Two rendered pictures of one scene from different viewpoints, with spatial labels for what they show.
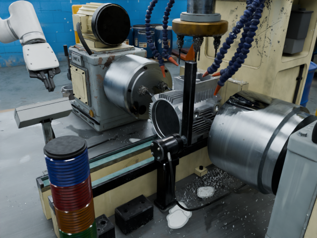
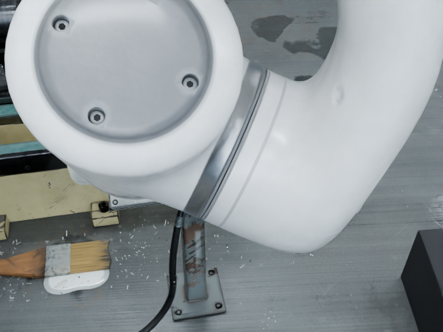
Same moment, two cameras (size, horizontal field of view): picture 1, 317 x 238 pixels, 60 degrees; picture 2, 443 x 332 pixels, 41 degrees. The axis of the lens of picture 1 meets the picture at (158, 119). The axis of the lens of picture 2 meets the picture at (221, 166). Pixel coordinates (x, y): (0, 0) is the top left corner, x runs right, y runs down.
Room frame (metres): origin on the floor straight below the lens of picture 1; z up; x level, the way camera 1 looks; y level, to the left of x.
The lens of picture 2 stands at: (1.21, 0.62, 1.47)
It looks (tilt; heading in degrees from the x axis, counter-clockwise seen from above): 45 degrees down; 208
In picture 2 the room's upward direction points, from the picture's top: straight up
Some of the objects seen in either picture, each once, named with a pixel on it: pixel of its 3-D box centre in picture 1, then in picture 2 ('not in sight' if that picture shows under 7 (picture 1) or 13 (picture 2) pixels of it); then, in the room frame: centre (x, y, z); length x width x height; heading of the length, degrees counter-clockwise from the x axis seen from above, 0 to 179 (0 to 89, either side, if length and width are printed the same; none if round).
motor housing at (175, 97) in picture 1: (185, 114); not in sight; (0.91, -0.10, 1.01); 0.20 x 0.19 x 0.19; 129
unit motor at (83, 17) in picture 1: (94, 48); not in sight; (1.39, 0.33, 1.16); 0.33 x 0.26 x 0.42; 39
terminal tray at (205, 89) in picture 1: (195, 87); not in sight; (0.94, -0.13, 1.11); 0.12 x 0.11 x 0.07; 129
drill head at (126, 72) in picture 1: (131, 83); not in sight; (1.19, 0.12, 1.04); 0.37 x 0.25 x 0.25; 39
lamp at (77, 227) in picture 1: (75, 208); not in sight; (0.34, 0.13, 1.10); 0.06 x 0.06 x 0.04
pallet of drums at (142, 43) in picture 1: (144, 44); not in sight; (6.12, 0.33, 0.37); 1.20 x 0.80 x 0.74; 117
